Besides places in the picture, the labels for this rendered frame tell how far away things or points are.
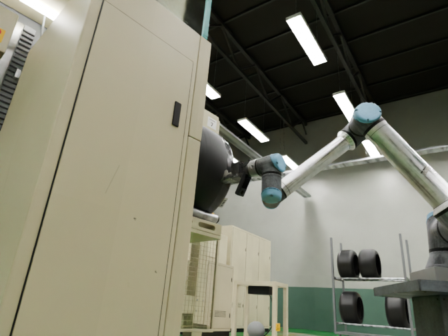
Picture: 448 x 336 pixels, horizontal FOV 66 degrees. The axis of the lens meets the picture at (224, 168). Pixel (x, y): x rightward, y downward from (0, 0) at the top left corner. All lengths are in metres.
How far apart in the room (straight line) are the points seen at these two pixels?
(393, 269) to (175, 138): 12.06
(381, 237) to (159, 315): 12.30
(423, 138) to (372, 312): 6.16
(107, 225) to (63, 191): 0.12
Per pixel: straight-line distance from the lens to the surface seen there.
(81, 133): 0.81
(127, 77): 0.93
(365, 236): 13.10
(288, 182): 1.68
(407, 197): 13.19
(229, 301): 6.95
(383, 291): 1.85
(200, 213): 1.80
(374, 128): 1.71
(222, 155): 1.83
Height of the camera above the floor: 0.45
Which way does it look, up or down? 22 degrees up
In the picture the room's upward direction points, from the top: 4 degrees clockwise
